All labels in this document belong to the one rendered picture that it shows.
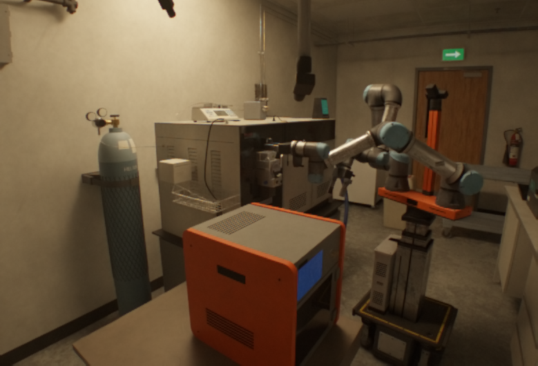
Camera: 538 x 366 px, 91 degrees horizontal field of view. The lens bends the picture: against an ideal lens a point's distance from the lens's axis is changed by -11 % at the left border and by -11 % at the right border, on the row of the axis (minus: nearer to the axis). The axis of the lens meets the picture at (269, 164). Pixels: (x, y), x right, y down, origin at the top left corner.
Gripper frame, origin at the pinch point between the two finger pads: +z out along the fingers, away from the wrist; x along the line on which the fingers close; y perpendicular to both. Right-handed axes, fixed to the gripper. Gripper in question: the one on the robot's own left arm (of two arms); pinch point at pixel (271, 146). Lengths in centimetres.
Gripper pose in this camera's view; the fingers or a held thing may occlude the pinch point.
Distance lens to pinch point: 155.9
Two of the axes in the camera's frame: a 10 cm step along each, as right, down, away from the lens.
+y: 0.0, -9.8, -1.9
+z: -8.2, -1.1, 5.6
